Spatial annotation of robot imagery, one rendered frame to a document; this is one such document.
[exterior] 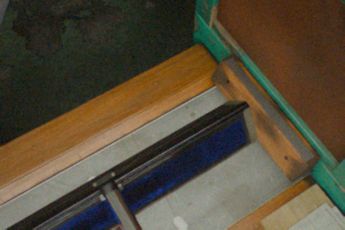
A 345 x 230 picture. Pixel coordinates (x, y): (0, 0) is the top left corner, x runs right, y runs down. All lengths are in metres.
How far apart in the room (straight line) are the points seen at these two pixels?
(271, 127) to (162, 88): 0.28
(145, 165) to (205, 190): 0.39
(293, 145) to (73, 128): 0.49
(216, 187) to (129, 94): 0.30
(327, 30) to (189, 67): 0.45
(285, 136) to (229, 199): 0.19
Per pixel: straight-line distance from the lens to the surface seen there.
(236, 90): 1.02
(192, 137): 0.66
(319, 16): 0.77
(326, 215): 1.02
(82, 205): 0.64
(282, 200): 1.02
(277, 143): 0.98
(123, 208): 0.62
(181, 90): 1.10
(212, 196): 1.02
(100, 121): 1.07
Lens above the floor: 1.72
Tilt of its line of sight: 62 degrees down
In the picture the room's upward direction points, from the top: 1 degrees clockwise
